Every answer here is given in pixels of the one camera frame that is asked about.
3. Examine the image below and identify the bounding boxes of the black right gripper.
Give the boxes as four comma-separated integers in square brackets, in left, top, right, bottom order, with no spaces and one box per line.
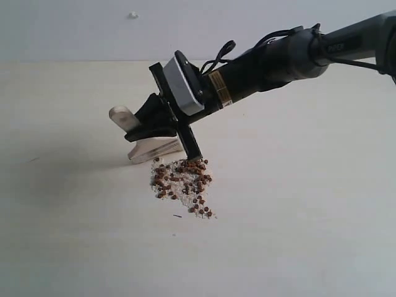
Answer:
[124,62,222,161]

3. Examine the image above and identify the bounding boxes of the wide wooden paint brush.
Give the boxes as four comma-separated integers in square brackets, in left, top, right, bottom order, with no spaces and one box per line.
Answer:
[108,105,185,164]

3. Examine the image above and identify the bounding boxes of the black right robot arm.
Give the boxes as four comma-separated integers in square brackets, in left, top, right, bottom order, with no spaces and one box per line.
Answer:
[125,11,395,160]

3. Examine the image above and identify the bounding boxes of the pile of beans and rice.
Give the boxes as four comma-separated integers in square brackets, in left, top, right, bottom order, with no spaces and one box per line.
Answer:
[150,157,217,219]

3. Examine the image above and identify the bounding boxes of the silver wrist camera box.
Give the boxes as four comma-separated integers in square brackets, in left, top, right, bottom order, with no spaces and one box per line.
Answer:
[163,50,205,116]

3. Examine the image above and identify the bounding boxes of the white wall plug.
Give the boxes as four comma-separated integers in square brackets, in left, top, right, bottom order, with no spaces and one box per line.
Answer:
[128,12,139,19]

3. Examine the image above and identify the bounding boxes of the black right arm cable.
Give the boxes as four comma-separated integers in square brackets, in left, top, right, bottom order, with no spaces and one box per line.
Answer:
[197,23,396,86]

